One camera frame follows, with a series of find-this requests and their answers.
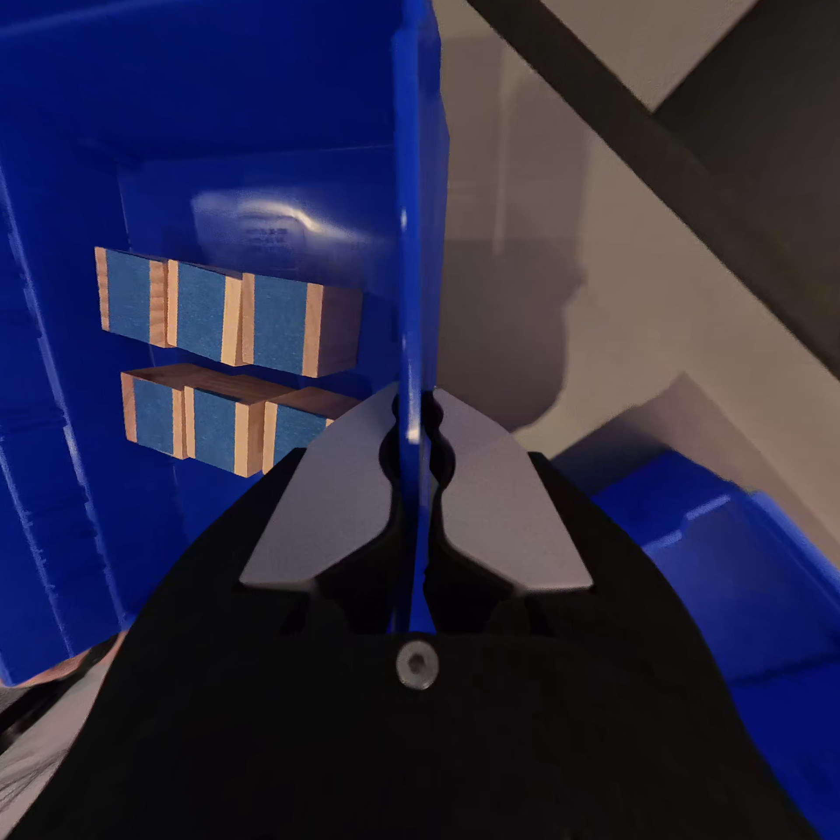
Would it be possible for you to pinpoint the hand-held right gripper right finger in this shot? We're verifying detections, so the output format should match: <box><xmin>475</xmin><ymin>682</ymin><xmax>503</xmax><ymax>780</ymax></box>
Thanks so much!
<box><xmin>428</xmin><ymin>387</ymin><xmax>596</xmax><ymax>595</ymax></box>

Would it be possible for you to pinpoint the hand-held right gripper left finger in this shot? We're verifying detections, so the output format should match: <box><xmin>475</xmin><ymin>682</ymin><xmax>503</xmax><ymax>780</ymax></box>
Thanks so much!
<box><xmin>238</xmin><ymin>382</ymin><xmax>403</xmax><ymax>592</ymax></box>

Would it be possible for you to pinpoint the cluster of wooden cubes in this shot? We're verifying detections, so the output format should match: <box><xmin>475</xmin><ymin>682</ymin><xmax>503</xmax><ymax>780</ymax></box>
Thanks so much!
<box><xmin>94</xmin><ymin>246</ymin><xmax>364</xmax><ymax>479</ymax></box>

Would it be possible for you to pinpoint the blue plastic bin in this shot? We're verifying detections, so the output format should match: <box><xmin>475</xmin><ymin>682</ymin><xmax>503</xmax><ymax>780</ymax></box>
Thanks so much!
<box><xmin>551</xmin><ymin>446</ymin><xmax>840</xmax><ymax>840</ymax></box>
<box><xmin>0</xmin><ymin>0</ymin><xmax>450</xmax><ymax>686</ymax></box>

